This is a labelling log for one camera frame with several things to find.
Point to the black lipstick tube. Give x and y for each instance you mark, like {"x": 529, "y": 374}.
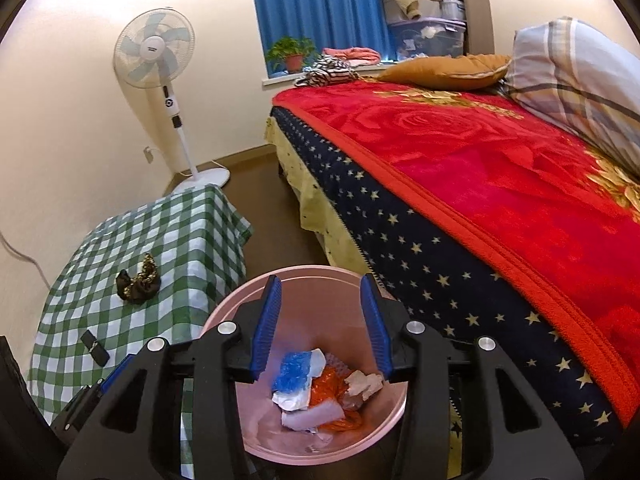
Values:
{"x": 95, "y": 347}

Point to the blue plastic bag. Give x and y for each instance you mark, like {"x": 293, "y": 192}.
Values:
{"x": 295, "y": 372}

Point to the wooden bookshelf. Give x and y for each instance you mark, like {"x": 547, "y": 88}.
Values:
{"x": 475, "y": 0}

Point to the pink folded clothes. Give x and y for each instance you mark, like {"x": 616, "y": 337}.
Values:
{"x": 355, "y": 54}

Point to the pink plastic bin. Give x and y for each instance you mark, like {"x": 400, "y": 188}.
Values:
{"x": 265, "y": 425}

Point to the orange plastic bag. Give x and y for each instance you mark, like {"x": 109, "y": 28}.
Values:
{"x": 327, "y": 387}

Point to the blue curtain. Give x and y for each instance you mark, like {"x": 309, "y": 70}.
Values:
{"x": 325, "y": 5}

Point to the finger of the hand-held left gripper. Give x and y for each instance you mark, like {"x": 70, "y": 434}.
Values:
{"x": 116, "y": 372}

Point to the tan paper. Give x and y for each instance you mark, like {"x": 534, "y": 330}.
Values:
{"x": 362, "y": 385}

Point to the grey lidded container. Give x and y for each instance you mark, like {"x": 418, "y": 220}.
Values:
{"x": 452, "y": 10}

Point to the black white striped garment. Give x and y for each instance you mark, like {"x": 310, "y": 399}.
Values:
{"x": 325, "y": 70}

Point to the plaid pillow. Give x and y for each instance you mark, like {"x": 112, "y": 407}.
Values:
{"x": 575, "y": 75}

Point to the red floral blanket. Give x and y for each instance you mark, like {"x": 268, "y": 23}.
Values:
{"x": 475, "y": 160}

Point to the white standing fan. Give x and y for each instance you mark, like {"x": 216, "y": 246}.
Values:
{"x": 152, "y": 50}

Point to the white wall outlet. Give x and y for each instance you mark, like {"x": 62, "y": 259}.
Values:
{"x": 149, "y": 155}

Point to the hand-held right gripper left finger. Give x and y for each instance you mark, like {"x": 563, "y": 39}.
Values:
{"x": 267, "y": 325}

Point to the navy star print bedsheet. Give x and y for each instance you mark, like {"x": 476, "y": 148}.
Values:
{"x": 400, "y": 240}

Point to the clear plastic storage box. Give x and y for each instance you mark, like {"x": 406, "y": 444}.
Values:
{"x": 435, "y": 40}

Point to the green checked tablecloth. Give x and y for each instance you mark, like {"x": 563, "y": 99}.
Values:
{"x": 150, "y": 230}

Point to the potted green plant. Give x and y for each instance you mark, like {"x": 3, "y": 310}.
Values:
{"x": 292, "y": 50}

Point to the black gold scrunchie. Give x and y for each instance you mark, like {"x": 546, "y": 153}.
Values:
{"x": 137, "y": 287}

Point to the orange pillow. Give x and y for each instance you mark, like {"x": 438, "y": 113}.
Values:
{"x": 440, "y": 72}

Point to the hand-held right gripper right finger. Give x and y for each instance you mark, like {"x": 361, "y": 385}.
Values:
{"x": 372, "y": 325}

